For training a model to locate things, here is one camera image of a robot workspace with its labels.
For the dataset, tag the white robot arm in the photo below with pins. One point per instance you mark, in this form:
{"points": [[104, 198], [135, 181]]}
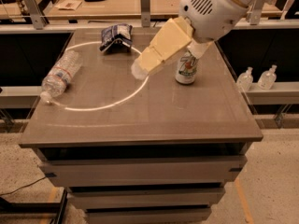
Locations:
{"points": [[198, 25]]}

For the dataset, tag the clear pump bottle left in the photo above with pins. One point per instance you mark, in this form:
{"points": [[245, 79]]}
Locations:
{"points": [[245, 80]]}

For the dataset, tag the clear pump bottle right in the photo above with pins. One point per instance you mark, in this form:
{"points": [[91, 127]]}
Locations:
{"points": [[268, 78]]}

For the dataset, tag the grey drawer cabinet table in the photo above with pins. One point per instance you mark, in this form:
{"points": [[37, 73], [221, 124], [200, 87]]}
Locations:
{"points": [[142, 152]]}

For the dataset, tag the clear plastic water bottle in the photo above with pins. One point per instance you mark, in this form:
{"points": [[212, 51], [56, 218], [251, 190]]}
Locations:
{"points": [[60, 75]]}

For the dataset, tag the small paper card left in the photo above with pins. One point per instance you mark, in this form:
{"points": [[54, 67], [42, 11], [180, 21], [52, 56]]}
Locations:
{"points": [[68, 5]]}

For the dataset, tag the grey metal bracket left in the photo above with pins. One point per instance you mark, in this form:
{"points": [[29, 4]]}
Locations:
{"points": [[37, 17]]}

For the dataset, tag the green white soda can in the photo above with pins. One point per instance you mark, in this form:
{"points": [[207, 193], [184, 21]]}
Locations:
{"points": [[186, 69]]}

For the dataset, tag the grey metal bracket right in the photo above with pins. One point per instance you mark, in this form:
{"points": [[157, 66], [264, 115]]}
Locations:
{"points": [[255, 12]]}

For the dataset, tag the grey metal bracket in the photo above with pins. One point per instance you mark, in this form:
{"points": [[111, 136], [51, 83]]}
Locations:
{"points": [[255, 12], [145, 13], [37, 17]]}

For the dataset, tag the clear pump bottle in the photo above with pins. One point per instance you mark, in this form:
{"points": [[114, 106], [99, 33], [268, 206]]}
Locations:
{"points": [[245, 80], [268, 78]]}

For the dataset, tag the blue white chip bag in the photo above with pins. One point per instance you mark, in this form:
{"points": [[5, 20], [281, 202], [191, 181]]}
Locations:
{"points": [[120, 34]]}

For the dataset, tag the black metal floor frame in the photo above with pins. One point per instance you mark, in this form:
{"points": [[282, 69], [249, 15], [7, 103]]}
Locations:
{"points": [[57, 209]]}

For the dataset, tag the grey metal bracket centre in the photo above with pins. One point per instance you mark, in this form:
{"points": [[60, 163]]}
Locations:
{"points": [[145, 13]]}

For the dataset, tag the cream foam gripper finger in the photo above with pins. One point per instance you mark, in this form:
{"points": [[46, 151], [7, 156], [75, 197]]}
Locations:
{"points": [[175, 35], [197, 50]]}

